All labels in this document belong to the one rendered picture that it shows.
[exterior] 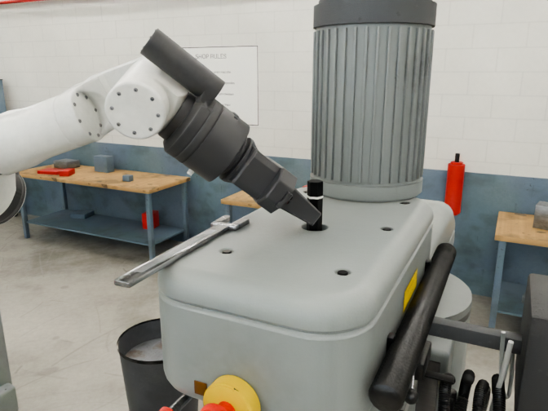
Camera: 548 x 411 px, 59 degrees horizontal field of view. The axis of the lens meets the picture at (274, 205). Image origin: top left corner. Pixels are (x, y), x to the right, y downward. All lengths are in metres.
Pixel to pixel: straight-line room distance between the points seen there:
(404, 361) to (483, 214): 4.44
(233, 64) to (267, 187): 5.01
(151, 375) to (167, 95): 2.36
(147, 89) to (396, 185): 0.45
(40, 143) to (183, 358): 0.30
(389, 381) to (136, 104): 0.38
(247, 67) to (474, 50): 2.28
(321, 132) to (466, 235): 4.25
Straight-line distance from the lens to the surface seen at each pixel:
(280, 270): 0.53
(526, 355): 0.92
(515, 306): 4.58
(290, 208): 0.62
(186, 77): 0.58
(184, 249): 0.58
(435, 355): 1.14
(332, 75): 0.81
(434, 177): 4.93
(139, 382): 2.89
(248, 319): 0.50
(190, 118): 0.57
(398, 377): 0.53
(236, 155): 0.58
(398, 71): 0.79
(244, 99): 5.52
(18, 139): 0.64
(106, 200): 7.05
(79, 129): 0.61
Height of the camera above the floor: 2.10
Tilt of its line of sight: 15 degrees down
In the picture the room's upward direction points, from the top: straight up
